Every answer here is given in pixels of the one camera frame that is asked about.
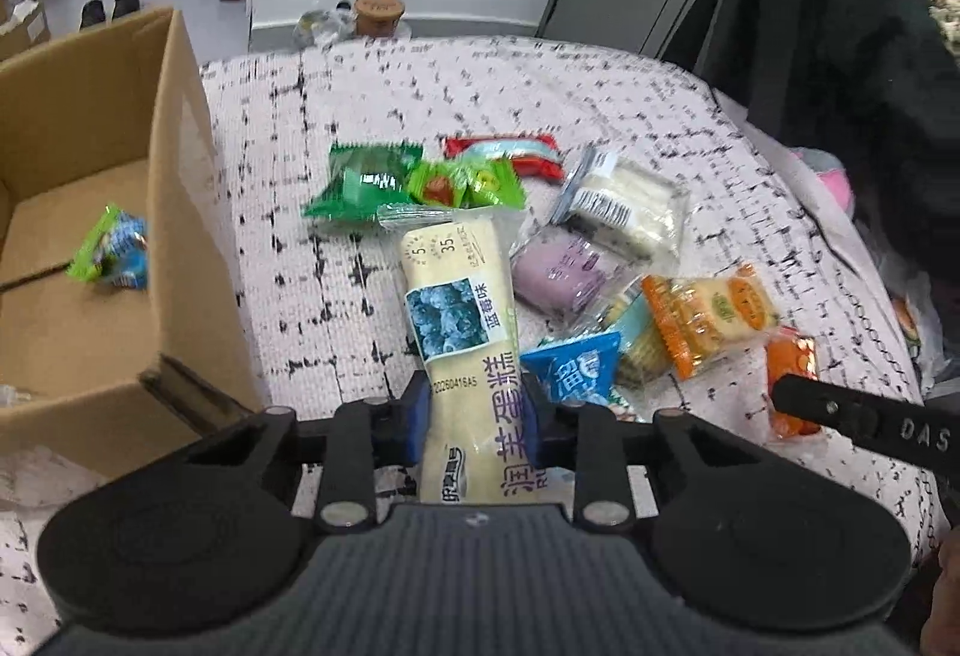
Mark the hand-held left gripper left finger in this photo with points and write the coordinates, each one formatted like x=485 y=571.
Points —
x=409 y=427

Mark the dark green snack packet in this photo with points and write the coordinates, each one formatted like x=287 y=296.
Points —
x=356 y=183

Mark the black slipper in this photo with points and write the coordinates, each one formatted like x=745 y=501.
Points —
x=94 y=13
x=127 y=3

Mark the brown lidded container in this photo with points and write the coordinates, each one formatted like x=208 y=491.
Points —
x=379 y=14

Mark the dark hanging coat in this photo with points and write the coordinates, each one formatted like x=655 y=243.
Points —
x=840 y=26

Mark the red snack packet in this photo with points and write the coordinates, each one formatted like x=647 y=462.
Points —
x=517 y=149

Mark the clear plastic bag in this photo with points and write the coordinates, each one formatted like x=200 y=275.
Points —
x=324 y=24

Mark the green and red candy packet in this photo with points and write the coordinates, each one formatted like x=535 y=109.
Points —
x=465 y=183

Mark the open cardboard box with paper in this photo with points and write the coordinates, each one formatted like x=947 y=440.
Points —
x=22 y=29

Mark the brown cardboard box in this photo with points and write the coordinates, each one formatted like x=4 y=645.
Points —
x=180 y=191

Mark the green and blue snack packet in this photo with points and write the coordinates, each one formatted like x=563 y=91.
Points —
x=112 y=247

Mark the printed plastic bag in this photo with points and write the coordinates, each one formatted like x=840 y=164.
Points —
x=919 y=341

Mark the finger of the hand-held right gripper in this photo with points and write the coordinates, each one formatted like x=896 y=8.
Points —
x=862 y=420

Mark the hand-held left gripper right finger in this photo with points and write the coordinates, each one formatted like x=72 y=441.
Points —
x=534 y=431

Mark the small orange snack packet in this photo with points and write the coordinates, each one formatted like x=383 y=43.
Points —
x=793 y=356

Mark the orange cracker packet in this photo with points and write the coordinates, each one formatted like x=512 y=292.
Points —
x=712 y=315

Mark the long cream cake packet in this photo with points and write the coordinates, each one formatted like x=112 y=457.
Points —
x=465 y=296

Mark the clear white cake packet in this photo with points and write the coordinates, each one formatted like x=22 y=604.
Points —
x=626 y=202

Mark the purple cake packet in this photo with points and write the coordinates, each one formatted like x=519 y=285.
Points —
x=562 y=270

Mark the white patterned bed sheet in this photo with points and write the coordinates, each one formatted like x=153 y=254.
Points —
x=315 y=101

